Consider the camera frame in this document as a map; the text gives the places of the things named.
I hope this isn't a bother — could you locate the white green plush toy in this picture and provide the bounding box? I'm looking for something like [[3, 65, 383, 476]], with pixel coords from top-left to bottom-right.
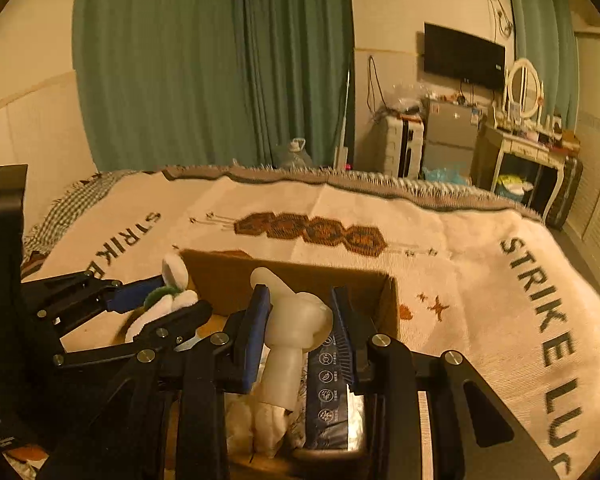
[[124, 252, 198, 344]]

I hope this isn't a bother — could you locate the white fluffy plush bundle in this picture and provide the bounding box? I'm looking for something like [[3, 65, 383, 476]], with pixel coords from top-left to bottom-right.
[[224, 393, 300, 458]]

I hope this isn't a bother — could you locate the dark blue packet in box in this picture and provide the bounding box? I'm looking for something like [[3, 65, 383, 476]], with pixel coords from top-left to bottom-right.
[[301, 334, 366, 456]]

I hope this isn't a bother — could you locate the brown cardboard box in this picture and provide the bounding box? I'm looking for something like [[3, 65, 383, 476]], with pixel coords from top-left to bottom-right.
[[162, 248, 400, 480]]

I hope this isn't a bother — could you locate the striped bed sheet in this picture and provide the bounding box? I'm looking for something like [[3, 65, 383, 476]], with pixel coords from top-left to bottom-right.
[[22, 170, 135, 266]]

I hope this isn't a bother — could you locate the cream printed bed blanket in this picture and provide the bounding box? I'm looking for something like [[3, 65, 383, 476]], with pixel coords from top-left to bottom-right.
[[30, 166, 600, 479]]

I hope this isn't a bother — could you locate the clear water jug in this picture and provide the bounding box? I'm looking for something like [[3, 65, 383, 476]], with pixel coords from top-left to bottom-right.
[[273, 138, 314, 169]]

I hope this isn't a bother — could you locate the white mop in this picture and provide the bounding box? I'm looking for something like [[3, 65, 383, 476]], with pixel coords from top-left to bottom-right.
[[334, 70, 351, 171]]

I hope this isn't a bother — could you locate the white suitcase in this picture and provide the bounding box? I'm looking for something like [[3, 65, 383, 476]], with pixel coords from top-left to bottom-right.
[[376, 115, 425, 179]]

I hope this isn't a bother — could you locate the large green curtain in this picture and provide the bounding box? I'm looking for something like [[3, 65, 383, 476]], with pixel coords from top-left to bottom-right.
[[72, 0, 354, 171]]

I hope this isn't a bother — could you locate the dark suitcase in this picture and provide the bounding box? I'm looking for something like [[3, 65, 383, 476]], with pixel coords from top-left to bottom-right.
[[546, 156, 583, 230]]

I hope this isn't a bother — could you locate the grey mini fridge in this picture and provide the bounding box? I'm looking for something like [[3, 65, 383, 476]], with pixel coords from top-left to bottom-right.
[[422, 100, 479, 178]]

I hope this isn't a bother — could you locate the white dressing table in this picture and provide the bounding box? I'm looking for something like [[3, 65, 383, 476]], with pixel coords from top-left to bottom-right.
[[470, 122, 566, 222]]

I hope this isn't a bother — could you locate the white sliding wardrobe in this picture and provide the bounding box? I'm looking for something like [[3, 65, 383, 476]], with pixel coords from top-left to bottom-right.
[[567, 32, 600, 283]]

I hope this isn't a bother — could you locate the white oval vanity mirror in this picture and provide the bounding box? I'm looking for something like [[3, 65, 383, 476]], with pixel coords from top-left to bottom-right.
[[504, 58, 544, 120]]

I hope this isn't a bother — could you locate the narrow green curtain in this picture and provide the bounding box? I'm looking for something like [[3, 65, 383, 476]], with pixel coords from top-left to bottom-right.
[[510, 0, 579, 130]]

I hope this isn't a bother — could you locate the black wall television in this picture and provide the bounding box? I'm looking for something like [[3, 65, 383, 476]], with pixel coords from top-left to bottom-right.
[[422, 23, 505, 92]]

